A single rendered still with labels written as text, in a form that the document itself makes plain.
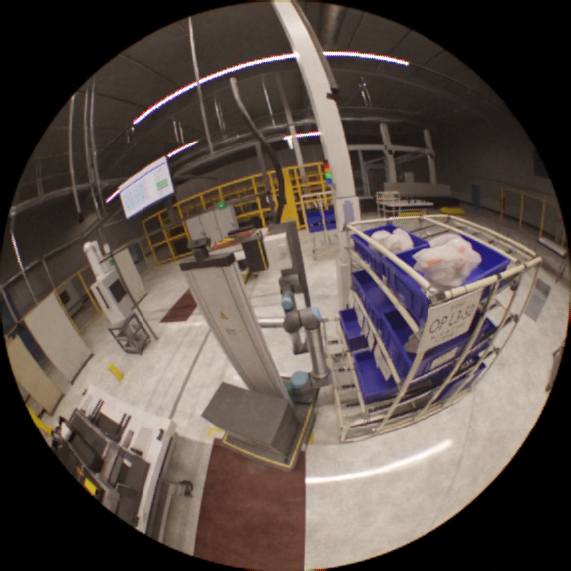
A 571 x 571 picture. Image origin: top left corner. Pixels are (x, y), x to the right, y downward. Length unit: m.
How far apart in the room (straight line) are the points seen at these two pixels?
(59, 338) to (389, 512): 6.73
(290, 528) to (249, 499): 0.47
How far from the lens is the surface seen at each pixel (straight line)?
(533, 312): 4.62
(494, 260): 1.17
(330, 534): 2.06
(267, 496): 2.06
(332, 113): 2.61
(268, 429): 1.24
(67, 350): 6.24
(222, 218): 8.70
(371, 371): 1.49
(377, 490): 2.02
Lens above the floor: 1.98
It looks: 28 degrees down
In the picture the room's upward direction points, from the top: 14 degrees counter-clockwise
